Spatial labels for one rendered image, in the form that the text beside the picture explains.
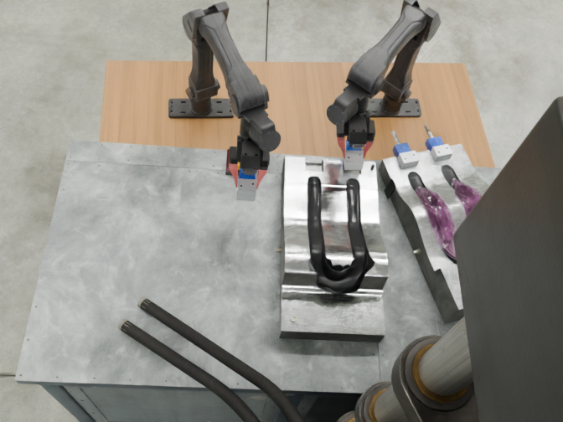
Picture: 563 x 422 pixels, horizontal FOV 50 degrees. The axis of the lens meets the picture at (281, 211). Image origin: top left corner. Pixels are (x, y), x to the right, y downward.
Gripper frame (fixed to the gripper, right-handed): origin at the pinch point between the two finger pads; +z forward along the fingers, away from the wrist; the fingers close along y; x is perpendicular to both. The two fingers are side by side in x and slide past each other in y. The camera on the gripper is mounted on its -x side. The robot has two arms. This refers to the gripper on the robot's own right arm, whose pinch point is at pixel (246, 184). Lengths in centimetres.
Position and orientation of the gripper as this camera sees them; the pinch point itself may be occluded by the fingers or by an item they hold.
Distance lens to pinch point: 157.5
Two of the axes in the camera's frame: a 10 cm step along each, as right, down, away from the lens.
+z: -1.0, 8.3, 5.5
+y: 9.9, 0.6, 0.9
